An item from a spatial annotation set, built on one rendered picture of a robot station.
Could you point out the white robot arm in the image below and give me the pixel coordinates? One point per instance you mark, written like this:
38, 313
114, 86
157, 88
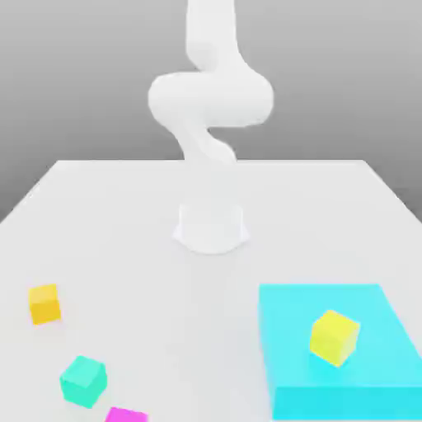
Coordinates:
211, 99

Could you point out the small yellow cube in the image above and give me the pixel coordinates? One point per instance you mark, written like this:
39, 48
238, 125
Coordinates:
333, 338

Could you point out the small orange cube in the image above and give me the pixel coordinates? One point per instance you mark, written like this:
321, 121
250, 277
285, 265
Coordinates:
44, 305

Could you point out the small turquoise cube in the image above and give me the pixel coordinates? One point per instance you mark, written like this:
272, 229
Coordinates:
83, 380

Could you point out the small magenta cube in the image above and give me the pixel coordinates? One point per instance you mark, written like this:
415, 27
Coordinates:
127, 415

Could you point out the large cyan box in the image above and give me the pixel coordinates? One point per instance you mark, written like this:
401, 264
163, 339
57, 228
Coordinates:
296, 329

